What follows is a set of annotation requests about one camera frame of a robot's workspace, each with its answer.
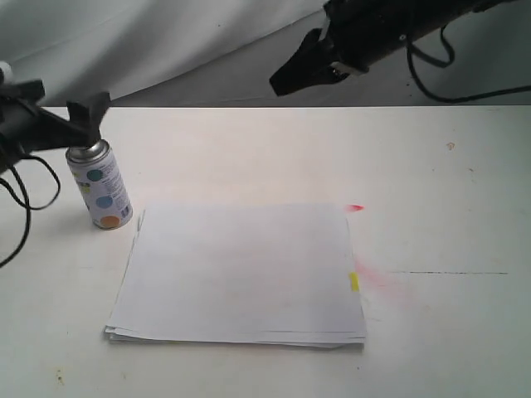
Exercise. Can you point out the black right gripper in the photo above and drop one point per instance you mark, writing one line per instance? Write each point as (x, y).
(359, 34)

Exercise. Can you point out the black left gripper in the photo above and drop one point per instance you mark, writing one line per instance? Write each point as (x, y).
(26, 127)

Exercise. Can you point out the white spray paint can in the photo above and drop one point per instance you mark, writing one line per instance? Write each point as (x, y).
(101, 185)

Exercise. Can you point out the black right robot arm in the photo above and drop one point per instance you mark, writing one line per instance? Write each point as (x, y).
(427, 16)

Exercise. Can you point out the white backdrop cloth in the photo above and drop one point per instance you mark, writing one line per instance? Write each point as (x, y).
(181, 54)

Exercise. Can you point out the white paper stack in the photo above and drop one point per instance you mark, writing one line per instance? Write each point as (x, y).
(277, 274)

